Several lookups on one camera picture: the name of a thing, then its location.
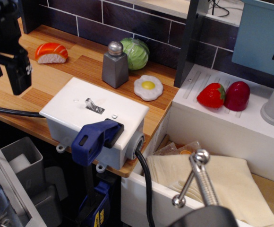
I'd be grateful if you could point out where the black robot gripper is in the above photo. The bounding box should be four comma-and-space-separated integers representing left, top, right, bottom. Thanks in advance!
0, 0, 32, 96

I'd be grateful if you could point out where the clear light switch toggle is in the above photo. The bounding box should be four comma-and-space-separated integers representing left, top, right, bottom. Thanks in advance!
85, 98, 100, 112

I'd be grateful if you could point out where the salmon sushi toy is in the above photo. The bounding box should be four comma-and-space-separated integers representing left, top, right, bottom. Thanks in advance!
34, 43, 68, 64

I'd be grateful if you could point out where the grey salt shaker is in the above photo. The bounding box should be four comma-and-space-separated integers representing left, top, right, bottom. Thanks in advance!
102, 41, 129, 88

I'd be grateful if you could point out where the blue bar clamp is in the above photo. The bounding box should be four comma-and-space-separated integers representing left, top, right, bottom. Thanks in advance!
71, 119, 124, 227

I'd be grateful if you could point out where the grey plastic bin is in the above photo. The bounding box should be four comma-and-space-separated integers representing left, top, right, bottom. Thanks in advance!
1, 137, 45, 194

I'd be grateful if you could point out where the green cabbage toy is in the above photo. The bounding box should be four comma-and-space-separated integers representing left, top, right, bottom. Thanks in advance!
120, 37, 150, 70

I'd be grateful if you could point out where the fried egg toy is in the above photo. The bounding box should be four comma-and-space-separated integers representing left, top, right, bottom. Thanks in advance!
134, 75, 163, 101

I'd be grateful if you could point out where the orange snack packet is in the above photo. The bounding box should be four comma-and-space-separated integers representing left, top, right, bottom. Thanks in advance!
154, 141, 201, 156

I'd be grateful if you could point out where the red strawberry toy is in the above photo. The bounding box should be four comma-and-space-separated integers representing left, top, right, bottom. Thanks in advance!
197, 83, 225, 108

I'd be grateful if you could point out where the dark red plum toy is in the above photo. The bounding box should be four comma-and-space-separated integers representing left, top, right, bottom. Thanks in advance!
224, 81, 250, 112

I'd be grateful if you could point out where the light blue toy appliance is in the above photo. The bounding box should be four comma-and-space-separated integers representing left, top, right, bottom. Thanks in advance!
232, 0, 274, 75

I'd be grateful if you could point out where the folded cream cloth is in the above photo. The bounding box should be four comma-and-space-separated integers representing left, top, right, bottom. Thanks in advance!
146, 155, 274, 227

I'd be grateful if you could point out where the thin black cut cable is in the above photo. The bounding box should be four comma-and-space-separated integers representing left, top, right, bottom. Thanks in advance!
0, 100, 46, 119

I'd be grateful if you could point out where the dark grey left post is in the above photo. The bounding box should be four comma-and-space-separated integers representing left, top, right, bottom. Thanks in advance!
19, 0, 41, 34

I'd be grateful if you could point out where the white switch box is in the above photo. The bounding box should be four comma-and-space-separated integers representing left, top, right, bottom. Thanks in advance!
40, 78, 149, 170

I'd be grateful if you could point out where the thick black power cable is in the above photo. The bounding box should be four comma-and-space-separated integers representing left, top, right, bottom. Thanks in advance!
134, 149, 155, 227

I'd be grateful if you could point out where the dark grey shelf post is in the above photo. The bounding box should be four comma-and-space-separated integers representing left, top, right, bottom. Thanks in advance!
174, 0, 209, 88

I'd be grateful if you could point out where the metal clamp screw handle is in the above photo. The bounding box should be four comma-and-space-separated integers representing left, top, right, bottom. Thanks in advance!
172, 148, 220, 208

